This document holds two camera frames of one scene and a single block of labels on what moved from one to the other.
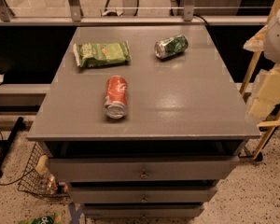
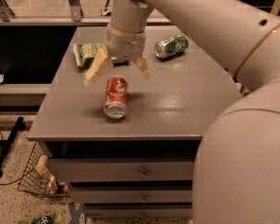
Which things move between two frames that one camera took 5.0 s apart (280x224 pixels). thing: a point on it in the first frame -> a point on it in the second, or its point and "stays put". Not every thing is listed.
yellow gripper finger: [257, 42] -> [143, 64]
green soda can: [170, 47] stays put
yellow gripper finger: [273, 91] -> [100, 63]
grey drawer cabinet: [142, 121] stays put
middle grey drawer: [144, 194] stays put
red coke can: [116, 96] stays put
